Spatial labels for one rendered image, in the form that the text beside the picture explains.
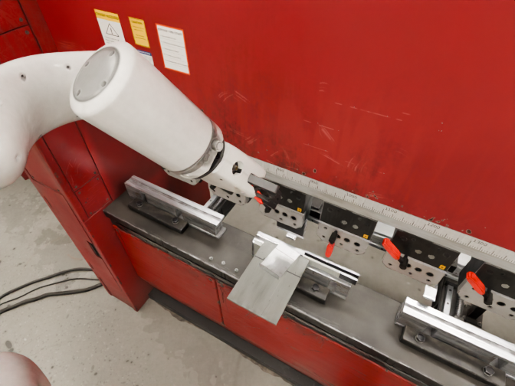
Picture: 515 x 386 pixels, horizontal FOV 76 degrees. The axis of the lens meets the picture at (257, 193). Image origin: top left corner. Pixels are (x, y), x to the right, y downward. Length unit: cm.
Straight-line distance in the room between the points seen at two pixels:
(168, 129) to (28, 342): 224
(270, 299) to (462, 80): 80
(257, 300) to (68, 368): 145
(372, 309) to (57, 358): 178
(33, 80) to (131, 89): 12
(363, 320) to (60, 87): 113
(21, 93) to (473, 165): 72
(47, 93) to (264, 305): 88
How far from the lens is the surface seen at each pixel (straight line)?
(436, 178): 80
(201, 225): 142
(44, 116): 42
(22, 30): 128
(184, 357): 215
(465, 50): 67
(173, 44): 92
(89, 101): 34
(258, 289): 114
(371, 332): 128
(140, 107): 34
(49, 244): 289
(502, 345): 133
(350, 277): 121
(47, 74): 42
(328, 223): 99
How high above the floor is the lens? 201
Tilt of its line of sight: 46 degrees down
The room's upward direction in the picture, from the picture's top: straight up
